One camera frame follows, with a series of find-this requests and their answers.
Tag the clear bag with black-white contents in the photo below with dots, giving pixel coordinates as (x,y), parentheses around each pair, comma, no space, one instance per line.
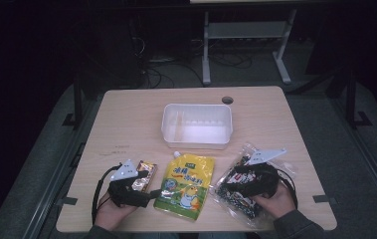
(239,203)

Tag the gold and red packet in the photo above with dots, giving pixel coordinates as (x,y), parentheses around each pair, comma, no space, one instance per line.
(144,185)

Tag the person's left hand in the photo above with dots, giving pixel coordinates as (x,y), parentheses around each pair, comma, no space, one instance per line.
(113,212)

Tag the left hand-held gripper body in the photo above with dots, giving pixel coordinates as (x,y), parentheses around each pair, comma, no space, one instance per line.
(126,191)

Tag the yellow spout pouch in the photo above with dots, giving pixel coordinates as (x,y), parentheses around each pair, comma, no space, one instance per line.
(186,186)

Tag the grey tape strip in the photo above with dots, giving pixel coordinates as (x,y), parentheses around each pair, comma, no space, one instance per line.
(67,200)
(323,198)

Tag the black metal stand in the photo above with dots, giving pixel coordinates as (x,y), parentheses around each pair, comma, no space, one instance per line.
(351,99)
(77,99)

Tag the white metal stand frame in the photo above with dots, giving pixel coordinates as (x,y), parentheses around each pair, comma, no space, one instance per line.
(206,66)

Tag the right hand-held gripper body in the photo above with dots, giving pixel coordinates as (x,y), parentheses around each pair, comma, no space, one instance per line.
(265,179)

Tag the person's right hand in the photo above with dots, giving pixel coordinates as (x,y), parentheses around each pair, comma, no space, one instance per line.
(279,204)

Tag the white plastic container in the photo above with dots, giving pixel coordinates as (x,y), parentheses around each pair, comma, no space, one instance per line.
(196,129)

